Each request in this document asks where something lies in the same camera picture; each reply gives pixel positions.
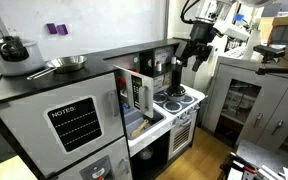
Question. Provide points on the gray metal cabinet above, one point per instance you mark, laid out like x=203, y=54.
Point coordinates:
x=277, y=96

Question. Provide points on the white shaker orange cap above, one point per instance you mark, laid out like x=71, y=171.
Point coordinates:
x=158, y=66

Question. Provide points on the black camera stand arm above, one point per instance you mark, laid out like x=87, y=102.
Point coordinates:
x=280, y=70

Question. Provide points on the gray sink basin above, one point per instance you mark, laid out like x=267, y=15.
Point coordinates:
x=134, y=116

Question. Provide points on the fridge door with chalkboard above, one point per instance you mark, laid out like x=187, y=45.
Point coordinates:
x=24, y=120

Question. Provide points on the steel frying pan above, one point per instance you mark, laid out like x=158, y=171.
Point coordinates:
x=67, y=63

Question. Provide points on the toy kitchen playset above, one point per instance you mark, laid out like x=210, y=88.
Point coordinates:
x=97, y=63

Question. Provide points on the white shaker blue cap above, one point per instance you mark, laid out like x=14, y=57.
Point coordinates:
x=173, y=60

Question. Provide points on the small gray pot black lid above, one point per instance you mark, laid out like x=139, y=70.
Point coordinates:
x=175, y=92

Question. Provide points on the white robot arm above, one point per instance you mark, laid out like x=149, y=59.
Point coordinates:
x=230, y=31

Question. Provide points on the fridge door with dispenser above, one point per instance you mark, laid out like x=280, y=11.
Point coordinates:
x=114, y=151

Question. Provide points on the white plastic bottle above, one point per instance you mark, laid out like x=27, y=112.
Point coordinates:
x=253, y=43

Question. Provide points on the wooden spoon with hole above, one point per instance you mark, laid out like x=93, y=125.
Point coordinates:
x=139, y=128

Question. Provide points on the whiteboard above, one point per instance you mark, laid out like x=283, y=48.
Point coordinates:
x=100, y=20

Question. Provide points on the black orange hand tools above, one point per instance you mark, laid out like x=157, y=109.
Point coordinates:
x=242, y=165

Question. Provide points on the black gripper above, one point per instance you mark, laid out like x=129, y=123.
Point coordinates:
x=194, y=50

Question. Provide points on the purple magnet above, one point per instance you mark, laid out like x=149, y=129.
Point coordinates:
x=51, y=28
x=62, y=29

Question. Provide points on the blue plastic container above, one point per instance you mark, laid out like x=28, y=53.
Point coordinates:
x=239, y=17

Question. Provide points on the gray cooktop with burners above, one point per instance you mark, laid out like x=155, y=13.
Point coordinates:
x=172, y=106

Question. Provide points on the brown cardboard box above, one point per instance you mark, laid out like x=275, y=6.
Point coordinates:
x=287, y=21

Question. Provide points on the black camera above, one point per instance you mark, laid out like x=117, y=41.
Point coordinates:
x=269, y=51

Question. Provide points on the white microwave door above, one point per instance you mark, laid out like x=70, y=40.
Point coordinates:
x=149, y=81

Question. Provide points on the white oven door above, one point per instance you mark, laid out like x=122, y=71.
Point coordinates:
x=182, y=136

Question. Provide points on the white paper sheets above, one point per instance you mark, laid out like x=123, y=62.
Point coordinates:
x=274, y=173

